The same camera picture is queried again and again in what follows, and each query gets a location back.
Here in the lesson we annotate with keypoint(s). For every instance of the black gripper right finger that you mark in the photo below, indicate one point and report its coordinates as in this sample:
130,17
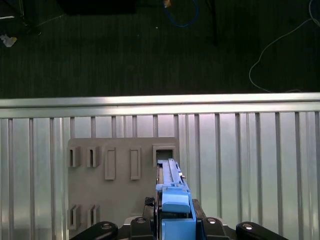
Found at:
212,230

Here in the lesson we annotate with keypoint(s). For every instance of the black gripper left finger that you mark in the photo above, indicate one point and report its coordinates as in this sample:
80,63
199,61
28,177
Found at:
140,227

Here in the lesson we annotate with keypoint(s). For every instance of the hard disk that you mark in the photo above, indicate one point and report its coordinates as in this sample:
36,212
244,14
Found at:
175,200

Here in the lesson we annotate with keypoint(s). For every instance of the grey parts rack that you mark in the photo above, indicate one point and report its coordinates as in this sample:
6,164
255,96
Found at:
120,195

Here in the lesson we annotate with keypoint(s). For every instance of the crumpled paper scrap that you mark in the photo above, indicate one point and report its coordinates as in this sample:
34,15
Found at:
8,41

